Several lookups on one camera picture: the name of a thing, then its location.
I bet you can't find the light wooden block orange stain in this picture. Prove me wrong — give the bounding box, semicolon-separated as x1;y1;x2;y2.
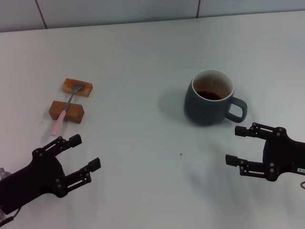
61;78;93;98

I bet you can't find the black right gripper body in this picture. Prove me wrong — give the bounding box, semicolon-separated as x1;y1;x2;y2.
262;137;305;181

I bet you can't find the left wrist cable with connector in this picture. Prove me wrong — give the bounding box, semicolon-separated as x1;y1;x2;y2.
0;206;22;225

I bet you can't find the dark brown wooden arch block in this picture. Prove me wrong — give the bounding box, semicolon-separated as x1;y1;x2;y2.
49;100;85;124

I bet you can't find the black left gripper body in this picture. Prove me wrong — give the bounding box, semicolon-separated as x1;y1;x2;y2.
0;147;69;215

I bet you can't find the pink handled metal spoon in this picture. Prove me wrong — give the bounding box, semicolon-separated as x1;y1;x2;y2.
50;83;85;136

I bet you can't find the dark grey ceramic cup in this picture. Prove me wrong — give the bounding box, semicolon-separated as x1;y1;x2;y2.
183;69;248;126

